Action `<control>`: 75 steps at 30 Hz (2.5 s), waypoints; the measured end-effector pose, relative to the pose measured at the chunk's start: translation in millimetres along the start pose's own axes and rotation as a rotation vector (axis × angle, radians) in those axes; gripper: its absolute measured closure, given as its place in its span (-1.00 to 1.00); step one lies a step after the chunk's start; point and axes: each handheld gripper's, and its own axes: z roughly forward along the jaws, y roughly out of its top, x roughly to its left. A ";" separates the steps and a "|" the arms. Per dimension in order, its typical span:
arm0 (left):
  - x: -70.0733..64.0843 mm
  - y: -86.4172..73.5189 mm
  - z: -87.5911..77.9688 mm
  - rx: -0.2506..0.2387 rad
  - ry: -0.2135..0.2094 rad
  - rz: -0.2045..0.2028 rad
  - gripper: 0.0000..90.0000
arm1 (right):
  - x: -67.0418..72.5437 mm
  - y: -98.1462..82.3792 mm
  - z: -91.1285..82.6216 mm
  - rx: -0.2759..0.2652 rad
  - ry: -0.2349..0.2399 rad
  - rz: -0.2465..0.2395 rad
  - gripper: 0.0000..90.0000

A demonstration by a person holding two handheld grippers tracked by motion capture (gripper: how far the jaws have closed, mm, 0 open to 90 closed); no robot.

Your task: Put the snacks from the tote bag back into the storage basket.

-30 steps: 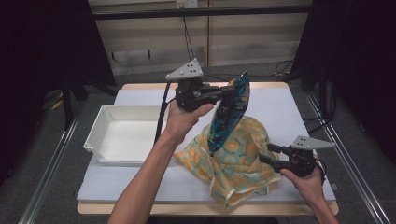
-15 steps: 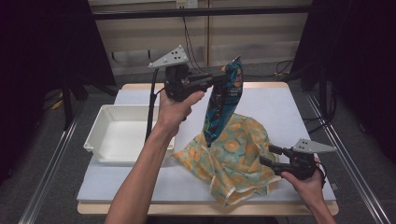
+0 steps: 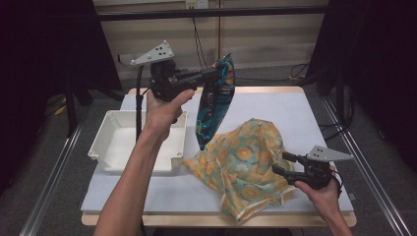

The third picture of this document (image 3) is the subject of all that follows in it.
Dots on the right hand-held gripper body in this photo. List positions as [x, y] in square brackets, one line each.
[314, 173]

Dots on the dark curtain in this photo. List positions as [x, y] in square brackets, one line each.
[39, 49]
[387, 65]

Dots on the white plastic tray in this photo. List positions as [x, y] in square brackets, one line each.
[114, 144]

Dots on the black horizontal bar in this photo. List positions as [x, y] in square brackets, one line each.
[249, 12]

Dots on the person's left hand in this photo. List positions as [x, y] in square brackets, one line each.
[162, 114]

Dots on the blue snack bag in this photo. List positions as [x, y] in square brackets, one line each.
[213, 108]

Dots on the black metal stand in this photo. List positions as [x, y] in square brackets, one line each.
[70, 111]
[341, 98]

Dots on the orange green patterned bag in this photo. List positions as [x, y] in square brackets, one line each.
[242, 157]

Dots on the wooden table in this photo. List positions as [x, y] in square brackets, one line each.
[262, 89]

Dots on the person's right hand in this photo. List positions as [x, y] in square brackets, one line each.
[323, 200]

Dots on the yellow tape piece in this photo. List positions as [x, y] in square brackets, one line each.
[60, 110]

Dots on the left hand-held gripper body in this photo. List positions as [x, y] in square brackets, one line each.
[164, 85]

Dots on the grey table mat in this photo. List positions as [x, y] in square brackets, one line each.
[278, 105]

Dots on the white wall socket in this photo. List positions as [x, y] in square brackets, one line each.
[196, 4]

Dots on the aluminium floor rail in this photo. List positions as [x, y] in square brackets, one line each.
[365, 164]
[49, 185]

